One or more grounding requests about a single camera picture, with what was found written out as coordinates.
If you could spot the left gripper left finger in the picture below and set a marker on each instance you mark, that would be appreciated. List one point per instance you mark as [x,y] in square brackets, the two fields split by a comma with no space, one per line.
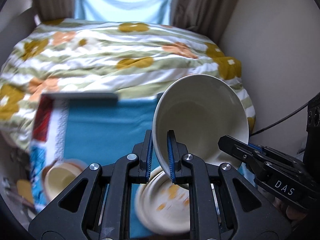
[96,204]

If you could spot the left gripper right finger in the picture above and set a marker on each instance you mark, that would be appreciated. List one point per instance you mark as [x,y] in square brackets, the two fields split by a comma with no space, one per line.
[222,203]

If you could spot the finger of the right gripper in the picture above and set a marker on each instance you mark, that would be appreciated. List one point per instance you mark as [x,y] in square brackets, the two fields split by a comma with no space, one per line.
[254,161]
[255,147]

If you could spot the small cream bowl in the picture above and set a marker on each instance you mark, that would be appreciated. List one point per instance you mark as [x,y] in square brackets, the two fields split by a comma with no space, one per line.
[62,179]

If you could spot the large cream bowl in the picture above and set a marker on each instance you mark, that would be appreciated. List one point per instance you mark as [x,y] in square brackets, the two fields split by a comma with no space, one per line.
[200,109]

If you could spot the person's right hand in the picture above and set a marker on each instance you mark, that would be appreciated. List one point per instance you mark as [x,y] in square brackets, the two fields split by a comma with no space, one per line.
[289,212]

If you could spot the teal cloth mat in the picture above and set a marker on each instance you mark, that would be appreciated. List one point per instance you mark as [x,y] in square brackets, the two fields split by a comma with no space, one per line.
[102,131]

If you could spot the patterned tray with rim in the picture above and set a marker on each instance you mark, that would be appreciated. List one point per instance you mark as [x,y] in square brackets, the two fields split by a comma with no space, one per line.
[51,173]

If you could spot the brown curtain right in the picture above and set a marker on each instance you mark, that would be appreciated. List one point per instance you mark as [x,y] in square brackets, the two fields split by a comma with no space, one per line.
[207,17]

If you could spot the floral bed quilt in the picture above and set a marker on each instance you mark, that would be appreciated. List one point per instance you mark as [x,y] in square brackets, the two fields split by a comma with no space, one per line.
[132,59]

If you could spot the light blue cloth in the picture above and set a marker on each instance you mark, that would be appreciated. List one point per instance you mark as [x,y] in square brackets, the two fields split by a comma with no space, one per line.
[147,11]

